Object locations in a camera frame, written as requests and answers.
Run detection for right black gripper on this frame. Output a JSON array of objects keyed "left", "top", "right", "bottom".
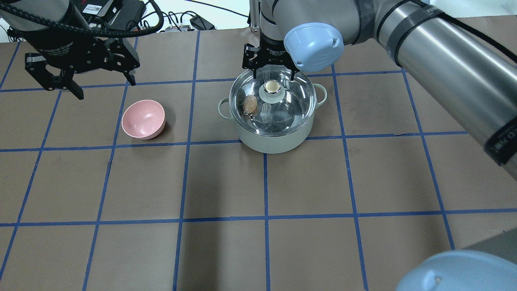
[{"left": 242, "top": 38, "right": 300, "bottom": 82}]

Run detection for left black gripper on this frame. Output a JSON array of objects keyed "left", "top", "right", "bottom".
[{"left": 19, "top": 28, "right": 140, "bottom": 101}]

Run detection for glass pot lid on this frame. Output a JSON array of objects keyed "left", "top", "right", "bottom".
[{"left": 229, "top": 65, "right": 322, "bottom": 137}]

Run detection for beige egg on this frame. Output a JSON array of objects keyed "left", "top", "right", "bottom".
[{"left": 242, "top": 95, "right": 257, "bottom": 116}]

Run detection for pale green cooking pot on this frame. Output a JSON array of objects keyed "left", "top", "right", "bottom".
[{"left": 217, "top": 65, "right": 328, "bottom": 154}]

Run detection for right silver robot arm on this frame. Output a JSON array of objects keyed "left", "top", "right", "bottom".
[{"left": 242, "top": 0, "right": 517, "bottom": 177}]

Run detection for pink bowl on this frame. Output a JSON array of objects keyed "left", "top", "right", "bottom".
[{"left": 121, "top": 99, "right": 166, "bottom": 140}]

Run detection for black power adapter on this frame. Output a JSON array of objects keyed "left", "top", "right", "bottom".
[{"left": 189, "top": 15, "right": 216, "bottom": 31}]

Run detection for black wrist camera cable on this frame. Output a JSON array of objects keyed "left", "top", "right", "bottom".
[{"left": 0, "top": 0, "right": 164, "bottom": 39}]

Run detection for aluminium frame post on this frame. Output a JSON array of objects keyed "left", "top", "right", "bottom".
[{"left": 249, "top": 0, "right": 261, "bottom": 33}]

